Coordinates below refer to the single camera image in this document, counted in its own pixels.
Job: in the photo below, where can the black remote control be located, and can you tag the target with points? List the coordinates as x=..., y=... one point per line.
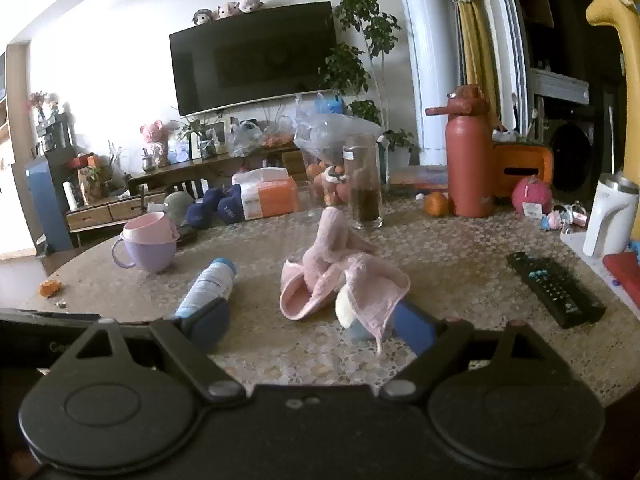
x=555, y=287

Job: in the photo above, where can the white lidded mug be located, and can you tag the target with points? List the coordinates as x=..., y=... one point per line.
x=607, y=215

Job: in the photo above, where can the blue box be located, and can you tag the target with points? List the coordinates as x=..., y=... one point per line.
x=47, y=205

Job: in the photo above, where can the tall green potted plant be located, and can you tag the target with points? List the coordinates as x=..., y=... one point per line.
x=367, y=45

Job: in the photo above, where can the white bottle with blue cap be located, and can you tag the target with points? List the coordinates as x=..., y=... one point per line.
x=207, y=285

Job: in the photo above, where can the crumpled clear plastic bag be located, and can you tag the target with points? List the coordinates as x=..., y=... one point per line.
x=320, y=130

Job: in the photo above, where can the yellow curtain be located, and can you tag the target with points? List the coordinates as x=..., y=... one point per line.
x=472, y=25

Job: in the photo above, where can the grey-haired plush toy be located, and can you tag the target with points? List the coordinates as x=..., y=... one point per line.
x=202, y=16

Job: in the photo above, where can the wooden television cabinet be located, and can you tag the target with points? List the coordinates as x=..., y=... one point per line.
x=125, y=195

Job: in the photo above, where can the dark washing machine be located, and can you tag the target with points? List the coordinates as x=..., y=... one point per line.
x=575, y=155

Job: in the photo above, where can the grey cap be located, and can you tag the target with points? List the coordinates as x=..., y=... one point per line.
x=176, y=206

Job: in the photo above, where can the tall glass jar dark contents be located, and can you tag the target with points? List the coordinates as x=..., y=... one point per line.
x=364, y=195

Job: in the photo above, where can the pink bear figurine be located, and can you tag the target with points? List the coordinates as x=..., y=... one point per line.
x=154, y=142

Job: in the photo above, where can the loose mandarin orange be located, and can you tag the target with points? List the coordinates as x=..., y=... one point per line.
x=436, y=204

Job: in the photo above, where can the pink knitted cloth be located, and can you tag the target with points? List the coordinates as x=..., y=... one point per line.
x=345, y=270

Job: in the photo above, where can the pink plush toy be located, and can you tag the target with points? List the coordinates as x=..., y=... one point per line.
x=250, y=2
x=227, y=10

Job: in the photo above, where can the pink plastic cup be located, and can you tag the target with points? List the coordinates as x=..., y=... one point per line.
x=150, y=225

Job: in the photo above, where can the orange and white tissue pack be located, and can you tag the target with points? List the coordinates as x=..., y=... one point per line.
x=267, y=195

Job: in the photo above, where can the red flat book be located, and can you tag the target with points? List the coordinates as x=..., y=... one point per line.
x=625, y=270

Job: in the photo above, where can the orange storage box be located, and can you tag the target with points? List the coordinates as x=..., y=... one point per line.
x=520, y=167

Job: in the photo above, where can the white standing air conditioner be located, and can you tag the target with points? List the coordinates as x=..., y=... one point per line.
x=430, y=60

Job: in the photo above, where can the black flat television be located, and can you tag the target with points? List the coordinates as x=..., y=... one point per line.
x=252, y=57

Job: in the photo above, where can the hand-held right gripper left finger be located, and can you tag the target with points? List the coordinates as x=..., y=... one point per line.
x=211, y=322

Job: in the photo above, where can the yellow giraffe toy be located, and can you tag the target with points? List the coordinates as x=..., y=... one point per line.
x=627, y=60

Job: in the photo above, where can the clear bag of oranges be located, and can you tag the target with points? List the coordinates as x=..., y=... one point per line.
x=277, y=135

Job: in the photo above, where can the white plastic bag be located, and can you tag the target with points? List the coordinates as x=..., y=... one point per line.
x=245, y=136

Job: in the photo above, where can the blue plastic bag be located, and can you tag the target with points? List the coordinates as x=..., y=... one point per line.
x=330, y=105

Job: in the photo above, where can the small pink figurine toys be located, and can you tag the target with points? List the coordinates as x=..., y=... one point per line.
x=562, y=216

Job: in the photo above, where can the orange peel piece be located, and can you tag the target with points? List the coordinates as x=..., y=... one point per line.
x=50, y=288

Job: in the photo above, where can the blue dumbbell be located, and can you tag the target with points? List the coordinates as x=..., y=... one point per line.
x=202, y=210
x=231, y=206

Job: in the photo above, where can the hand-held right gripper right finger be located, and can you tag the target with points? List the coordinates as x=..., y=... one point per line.
x=416, y=327

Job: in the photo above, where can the red-orange water bottle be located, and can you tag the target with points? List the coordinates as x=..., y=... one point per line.
x=469, y=160

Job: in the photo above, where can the purple plastic cup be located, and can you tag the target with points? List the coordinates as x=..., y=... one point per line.
x=150, y=255

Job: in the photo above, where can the dark wooden chair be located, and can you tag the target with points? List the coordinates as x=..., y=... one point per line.
x=170, y=185

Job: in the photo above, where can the pink round toy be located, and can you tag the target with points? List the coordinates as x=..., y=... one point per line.
x=532, y=195

